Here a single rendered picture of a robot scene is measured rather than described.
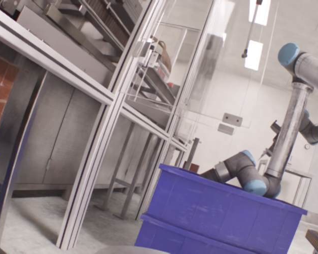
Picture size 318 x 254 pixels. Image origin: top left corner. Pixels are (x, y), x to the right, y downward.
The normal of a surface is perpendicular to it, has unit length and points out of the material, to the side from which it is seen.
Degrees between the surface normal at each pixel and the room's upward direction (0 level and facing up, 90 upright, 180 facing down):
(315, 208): 90
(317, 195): 90
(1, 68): 90
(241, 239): 90
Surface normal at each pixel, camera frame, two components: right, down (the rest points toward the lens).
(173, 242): -0.21, -0.18
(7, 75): 0.91, 0.29
